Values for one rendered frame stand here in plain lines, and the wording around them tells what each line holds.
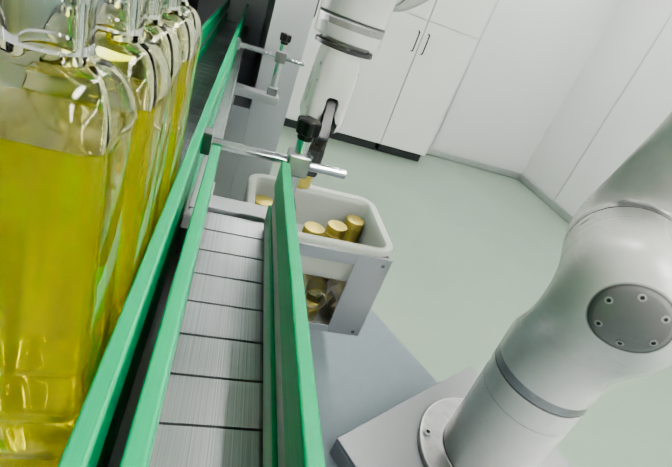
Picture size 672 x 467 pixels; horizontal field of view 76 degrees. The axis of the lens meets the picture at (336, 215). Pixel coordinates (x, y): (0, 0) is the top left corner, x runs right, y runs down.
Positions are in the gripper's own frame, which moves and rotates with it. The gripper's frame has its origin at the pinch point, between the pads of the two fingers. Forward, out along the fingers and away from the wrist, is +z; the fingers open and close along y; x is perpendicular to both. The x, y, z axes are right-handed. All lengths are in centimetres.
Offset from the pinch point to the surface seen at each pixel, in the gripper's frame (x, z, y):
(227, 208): -9.0, 4.6, 11.7
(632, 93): 329, -25, -326
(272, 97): -5, 7, -52
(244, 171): -6, 39, -74
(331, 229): 7.7, 12.0, -2.1
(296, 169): -2.6, -2.2, 11.1
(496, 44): 217, -22, -404
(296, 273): -3.4, -3.6, 32.5
